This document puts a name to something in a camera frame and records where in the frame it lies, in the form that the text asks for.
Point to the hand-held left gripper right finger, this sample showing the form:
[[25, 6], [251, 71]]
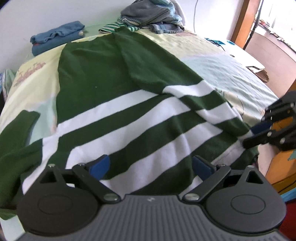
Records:
[[201, 167]]

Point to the dark blue folded sweater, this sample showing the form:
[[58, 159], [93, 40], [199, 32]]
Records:
[[48, 47]]

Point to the green white thin-striped shirt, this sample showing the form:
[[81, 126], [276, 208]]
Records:
[[111, 27]]

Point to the wooden door frame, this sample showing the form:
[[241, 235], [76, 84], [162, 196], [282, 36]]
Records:
[[242, 23]]

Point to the wicker basket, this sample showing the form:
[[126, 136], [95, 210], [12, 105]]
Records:
[[263, 76]]

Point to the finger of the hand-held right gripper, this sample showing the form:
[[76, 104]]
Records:
[[272, 135], [279, 109]]

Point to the grey blue striped sweater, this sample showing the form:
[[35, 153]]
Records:
[[148, 11]]

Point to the orange bed frame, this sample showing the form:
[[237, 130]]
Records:
[[282, 166]]

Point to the white table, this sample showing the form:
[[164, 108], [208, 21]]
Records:
[[242, 55]]

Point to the green white striped sweater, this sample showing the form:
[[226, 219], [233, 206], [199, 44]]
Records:
[[111, 81]]

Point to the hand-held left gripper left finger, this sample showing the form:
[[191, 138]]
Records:
[[100, 166]]

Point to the light blue folded garment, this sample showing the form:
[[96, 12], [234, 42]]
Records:
[[60, 31]]

